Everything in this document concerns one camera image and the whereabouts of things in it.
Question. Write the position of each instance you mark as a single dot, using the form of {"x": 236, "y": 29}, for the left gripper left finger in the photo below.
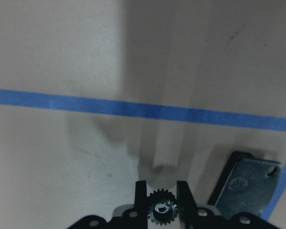
{"x": 140, "y": 205}

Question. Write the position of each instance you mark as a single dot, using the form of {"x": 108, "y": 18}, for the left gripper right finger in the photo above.
{"x": 186, "y": 205}

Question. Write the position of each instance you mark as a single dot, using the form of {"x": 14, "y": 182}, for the black brake pad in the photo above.
{"x": 246, "y": 184}

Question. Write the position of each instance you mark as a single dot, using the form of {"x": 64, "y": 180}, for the brown paper table mat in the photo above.
{"x": 98, "y": 94}

